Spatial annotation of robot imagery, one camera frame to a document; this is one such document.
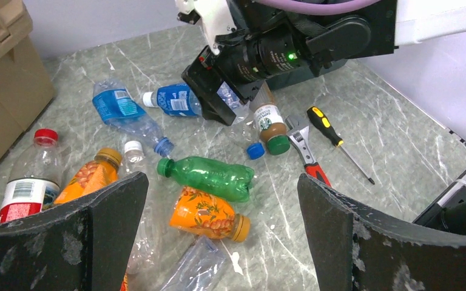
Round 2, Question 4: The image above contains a red cap clear bottle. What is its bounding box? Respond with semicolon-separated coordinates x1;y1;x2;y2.
0;128;62;224

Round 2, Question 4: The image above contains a green plastic bottle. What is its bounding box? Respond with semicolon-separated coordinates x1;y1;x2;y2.
157;156;255;202

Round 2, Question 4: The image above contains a dark green trash bin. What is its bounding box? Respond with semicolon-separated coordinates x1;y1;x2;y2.
266;59;347;90

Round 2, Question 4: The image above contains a yellow black screwdriver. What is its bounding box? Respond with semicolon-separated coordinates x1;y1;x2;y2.
306;106;376;185

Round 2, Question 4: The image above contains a clear white cap bottle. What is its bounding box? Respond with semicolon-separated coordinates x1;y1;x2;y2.
123;141;160;275

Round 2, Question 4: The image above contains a loose blue bottle cap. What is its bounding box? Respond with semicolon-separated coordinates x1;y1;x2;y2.
246;142;265;160

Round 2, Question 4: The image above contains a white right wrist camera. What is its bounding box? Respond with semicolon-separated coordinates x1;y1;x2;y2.
175;0;237;56

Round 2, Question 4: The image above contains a blue label water bottle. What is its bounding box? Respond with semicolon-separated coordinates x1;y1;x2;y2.
142;82;250;125

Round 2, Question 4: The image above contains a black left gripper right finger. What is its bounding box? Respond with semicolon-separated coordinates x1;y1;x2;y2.
297;174;466;290

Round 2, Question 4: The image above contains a crushed clear blue label bottle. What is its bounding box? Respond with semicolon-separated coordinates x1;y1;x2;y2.
158;236;226;290

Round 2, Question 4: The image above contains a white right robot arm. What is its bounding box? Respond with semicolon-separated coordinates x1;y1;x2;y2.
176;0;466;125

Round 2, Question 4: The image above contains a red handled adjustable wrench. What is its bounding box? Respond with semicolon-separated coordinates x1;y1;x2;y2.
285;115;331;186

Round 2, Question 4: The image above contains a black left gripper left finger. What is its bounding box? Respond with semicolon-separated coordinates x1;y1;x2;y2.
0;172;149;290

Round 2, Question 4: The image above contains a brown coffee bottle green cap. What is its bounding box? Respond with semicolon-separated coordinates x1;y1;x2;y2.
249;82;290;155

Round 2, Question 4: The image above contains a blue tinted water bottle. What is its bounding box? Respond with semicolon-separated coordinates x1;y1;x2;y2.
92;78;174;158

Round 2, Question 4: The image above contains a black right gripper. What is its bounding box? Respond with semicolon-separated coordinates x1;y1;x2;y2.
181;28;313;126

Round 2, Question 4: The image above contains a tan plastic toolbox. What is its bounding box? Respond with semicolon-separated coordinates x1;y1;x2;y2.
0;1;55;160

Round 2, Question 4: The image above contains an orange juice bottle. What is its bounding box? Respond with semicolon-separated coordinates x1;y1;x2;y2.
54;148;122;205

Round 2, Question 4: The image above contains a small orange bottle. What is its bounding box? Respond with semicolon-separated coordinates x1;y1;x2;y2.
169;186;251;243

